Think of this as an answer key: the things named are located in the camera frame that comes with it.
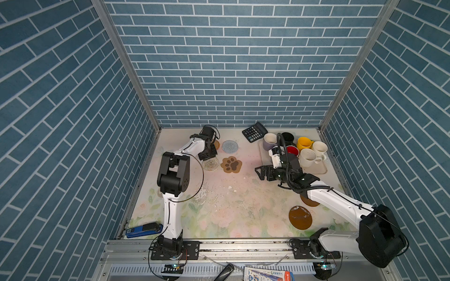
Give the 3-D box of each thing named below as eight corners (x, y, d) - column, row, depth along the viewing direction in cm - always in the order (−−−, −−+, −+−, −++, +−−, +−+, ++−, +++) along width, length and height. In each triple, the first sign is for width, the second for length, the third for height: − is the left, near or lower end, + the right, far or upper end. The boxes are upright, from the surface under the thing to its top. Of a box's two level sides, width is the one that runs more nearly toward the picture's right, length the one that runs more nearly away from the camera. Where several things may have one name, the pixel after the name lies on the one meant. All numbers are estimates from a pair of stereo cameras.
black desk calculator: (250, 143, 116) (250, 139, 113) (241, 132, 121) (241, 129, 119) (267, 134, 121) (268, 131, 118) (258, 125, 127) (258, 121, 124)
